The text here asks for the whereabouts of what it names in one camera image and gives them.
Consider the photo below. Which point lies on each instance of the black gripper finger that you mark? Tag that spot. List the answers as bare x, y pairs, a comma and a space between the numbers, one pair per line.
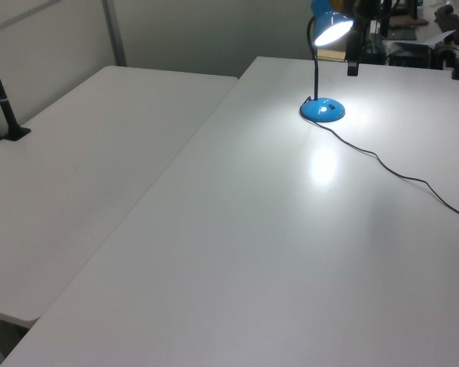
352, 70

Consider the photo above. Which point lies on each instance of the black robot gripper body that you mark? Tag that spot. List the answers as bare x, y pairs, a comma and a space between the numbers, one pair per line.
355, 44

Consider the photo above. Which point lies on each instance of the blue desk lamp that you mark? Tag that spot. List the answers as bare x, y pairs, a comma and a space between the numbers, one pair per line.
318, 111

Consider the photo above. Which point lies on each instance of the tan cardboard box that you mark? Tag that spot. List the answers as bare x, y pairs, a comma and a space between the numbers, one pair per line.
331, 54

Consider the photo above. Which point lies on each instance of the black equipment box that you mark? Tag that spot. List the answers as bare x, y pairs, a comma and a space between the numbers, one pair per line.
409, 57

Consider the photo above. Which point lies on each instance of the brown flat object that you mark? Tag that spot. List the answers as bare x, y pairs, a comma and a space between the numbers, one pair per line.
407, 23

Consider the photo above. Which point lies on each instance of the white paper sheet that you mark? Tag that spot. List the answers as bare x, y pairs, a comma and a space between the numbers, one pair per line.
424, 41

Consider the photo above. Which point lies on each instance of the black camera stand pole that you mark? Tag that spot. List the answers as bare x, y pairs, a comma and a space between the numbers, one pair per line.
4, 109

